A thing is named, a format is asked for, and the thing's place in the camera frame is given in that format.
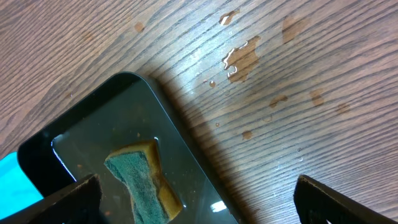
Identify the blue plastic tray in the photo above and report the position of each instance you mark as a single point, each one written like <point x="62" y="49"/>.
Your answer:
<point x="17" y="191"/>

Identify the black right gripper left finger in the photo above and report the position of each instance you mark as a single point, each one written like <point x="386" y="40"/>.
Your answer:
<point x="77" y="203"/>

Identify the black water tray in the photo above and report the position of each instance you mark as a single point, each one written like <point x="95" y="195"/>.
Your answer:
<point x="125" y="109"/>

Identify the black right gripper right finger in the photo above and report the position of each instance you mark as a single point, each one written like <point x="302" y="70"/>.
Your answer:
<point x="317" y="203"/>

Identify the green yellow sponge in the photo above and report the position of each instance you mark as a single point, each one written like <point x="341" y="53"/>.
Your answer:
<point x="138" y="167"/>

